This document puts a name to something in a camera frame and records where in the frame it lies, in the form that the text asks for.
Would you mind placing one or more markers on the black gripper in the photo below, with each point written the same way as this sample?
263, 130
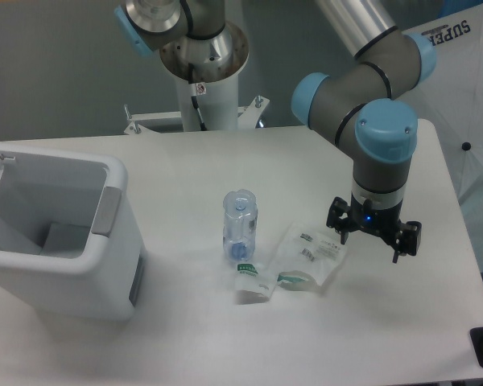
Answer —
383, 223

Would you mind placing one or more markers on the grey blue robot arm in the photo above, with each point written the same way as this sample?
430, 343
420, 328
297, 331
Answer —
359, 113

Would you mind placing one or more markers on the white trash can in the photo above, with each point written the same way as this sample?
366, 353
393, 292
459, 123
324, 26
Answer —
69, 241

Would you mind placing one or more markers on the clear plastic bag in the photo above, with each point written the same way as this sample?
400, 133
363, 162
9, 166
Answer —
305, 259

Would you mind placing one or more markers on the white green wrapper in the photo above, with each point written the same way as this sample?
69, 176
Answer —
254, 283

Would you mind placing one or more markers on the clear plastic bottle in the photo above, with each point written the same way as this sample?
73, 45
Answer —
240, 223

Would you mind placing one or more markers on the white umbrella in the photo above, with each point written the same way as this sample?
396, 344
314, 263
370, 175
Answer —
452, 99

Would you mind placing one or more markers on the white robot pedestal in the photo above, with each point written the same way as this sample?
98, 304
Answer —
206, 80

